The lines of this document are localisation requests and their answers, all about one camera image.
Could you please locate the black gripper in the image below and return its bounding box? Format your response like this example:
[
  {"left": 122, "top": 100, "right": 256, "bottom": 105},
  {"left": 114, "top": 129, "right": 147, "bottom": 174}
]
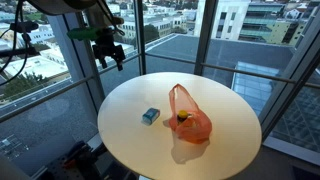
[{"left": 91, "top": 28, "right": 127, "bottom": 72}]

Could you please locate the blue mentos container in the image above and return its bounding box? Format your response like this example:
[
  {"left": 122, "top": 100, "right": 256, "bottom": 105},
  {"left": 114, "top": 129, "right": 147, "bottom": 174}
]
[{"left": 141, "top": 107, "right": 161, "bottom": 127}]

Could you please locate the wide grey window column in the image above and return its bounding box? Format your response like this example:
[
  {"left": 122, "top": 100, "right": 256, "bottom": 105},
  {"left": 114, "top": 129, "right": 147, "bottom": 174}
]
[{"left": 54, "top": 13, "right": 106, "bottom": 113}]

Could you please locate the dark corner window mullion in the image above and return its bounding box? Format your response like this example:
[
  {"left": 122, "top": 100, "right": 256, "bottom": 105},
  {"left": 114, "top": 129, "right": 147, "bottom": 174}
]
[{"left": 134, "top": 0, "right": 148, "bottom": 76}]

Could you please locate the black clamp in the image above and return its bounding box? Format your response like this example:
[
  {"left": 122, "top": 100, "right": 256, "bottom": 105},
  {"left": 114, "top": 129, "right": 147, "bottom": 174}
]
[{"left": 63, "top": 141, "right": 109, "bottom": 180}]

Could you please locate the long grey window handrail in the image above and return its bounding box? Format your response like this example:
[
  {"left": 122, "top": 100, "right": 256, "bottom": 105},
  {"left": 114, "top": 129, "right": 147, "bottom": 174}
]
[{"left": 145, "top": 52, "right": 320, "bottom": 90}]

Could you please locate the white window sill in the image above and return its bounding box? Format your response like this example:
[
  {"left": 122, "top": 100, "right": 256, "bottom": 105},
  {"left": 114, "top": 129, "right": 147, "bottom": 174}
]
[{"left": 263, "top": 135, "right": 320, "bottom": 167}]

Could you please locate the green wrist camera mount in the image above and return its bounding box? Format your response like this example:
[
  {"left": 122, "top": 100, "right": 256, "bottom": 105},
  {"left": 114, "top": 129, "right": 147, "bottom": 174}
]
[{"left": 66, "top": 27, "right": 103, "bottom": 42}]

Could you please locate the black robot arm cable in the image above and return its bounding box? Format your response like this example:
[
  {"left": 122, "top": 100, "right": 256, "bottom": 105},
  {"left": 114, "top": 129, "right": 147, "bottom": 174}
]
[{"left": 96, "top": 0, "right": 126, "bottom": 37}]

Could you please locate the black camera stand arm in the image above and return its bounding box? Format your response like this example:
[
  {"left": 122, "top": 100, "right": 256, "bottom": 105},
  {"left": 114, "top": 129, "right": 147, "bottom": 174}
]
[{"left": 0, "top": 31, "right": 42, "bottom": 58}]

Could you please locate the black camera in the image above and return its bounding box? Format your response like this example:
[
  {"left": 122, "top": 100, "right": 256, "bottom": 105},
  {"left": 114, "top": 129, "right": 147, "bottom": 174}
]
[{"left": 9, "top": 20, "right": 40, "bottom": 34}]

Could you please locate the black hanging cable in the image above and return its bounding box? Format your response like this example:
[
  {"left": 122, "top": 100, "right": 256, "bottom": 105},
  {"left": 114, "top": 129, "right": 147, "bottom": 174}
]
[{"left": 0, "top": 0, "right": 32, "bottom": 87}]

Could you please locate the perforated robot base plate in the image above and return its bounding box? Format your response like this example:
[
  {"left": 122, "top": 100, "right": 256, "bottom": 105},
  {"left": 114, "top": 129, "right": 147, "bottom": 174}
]
[{"left": 31, "top": 133, "right": 111, "bottom": 180}]

